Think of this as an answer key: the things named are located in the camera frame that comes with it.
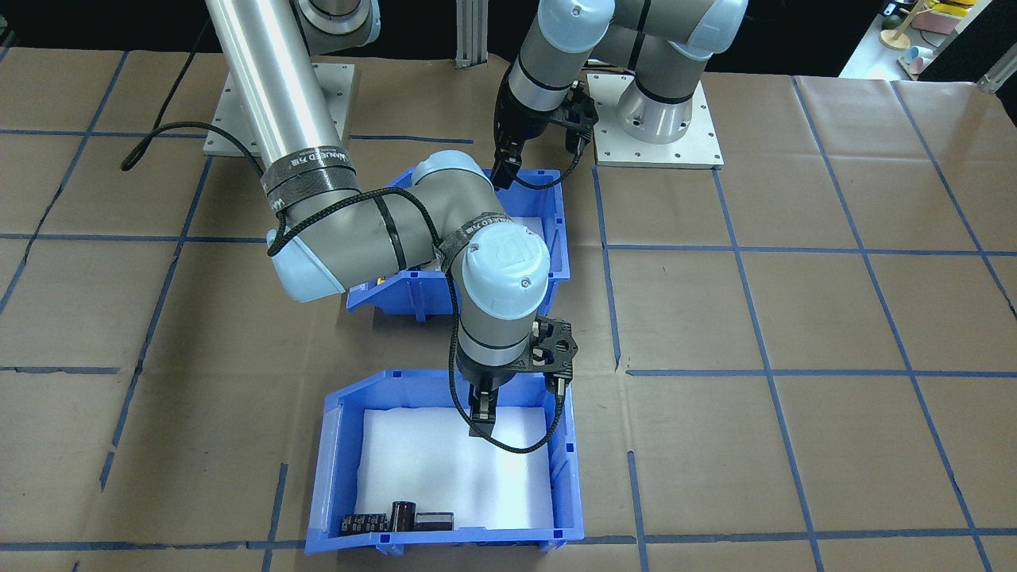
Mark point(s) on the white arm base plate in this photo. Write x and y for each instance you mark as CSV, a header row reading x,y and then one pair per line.
x,y
691,155
334,95

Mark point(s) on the blue bin holding capacitors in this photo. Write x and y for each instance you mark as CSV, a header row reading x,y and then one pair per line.
x,y
477,542

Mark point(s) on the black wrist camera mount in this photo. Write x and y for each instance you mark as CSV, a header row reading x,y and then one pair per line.
x,y
576,119
554,349

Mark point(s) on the black capacitor with white print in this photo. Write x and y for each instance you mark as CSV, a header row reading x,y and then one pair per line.
x,y
364,523

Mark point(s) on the aluminium extrusion post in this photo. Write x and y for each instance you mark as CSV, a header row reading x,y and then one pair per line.
x,y
470,32

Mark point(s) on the pink yellow toy box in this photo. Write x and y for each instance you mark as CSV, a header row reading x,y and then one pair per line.
x,y
949,16

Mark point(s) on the white foam pad under capacitors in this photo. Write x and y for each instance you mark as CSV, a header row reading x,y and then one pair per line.
x,y
413,461

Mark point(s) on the wooden toy stand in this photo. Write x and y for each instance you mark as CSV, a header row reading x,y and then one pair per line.
x,y
896,32

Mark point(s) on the pastel toy cup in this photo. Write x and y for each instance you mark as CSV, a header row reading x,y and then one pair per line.
x,y
920,62

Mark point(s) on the blue bin holding button switches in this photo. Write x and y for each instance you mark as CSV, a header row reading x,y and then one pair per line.
x,y
556,238

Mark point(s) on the grey metal bar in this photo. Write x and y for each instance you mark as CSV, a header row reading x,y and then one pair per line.
x,y
999,78

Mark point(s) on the wide black cylindrical capacitor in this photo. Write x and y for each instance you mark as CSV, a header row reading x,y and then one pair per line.
x,y
404,516

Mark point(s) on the white foam pad under buttons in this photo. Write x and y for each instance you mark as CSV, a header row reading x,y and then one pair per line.
x,y
532,228

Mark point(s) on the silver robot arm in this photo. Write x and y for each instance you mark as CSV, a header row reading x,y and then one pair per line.
x,y
278,95
651,71

